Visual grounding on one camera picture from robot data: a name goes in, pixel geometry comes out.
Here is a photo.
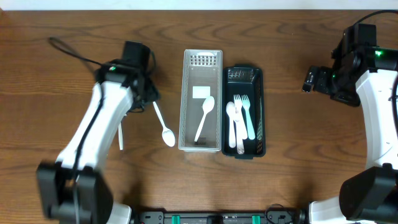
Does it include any white plastic spoon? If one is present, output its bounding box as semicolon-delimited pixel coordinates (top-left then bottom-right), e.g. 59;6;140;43
153;101;175;147
226;101;236;148
118;123;124;151
194;96;215;142

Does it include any white plastic fork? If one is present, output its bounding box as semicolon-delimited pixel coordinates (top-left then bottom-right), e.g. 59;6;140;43
242;95;255;140
234;95;248;139
234;108;244;154

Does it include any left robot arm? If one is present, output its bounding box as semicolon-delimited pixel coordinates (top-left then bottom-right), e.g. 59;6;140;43
36;41;160;223

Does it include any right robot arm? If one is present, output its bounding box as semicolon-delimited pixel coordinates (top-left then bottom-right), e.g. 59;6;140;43
302;23;397;223

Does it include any white label sticker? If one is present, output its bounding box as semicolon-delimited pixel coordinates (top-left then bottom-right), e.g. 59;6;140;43
192;86;211;99

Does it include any clear plastic mesh basket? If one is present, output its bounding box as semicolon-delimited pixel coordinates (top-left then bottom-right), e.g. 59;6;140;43
178;49;223;152

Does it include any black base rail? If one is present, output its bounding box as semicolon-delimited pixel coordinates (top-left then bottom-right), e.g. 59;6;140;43
130;208;309;224

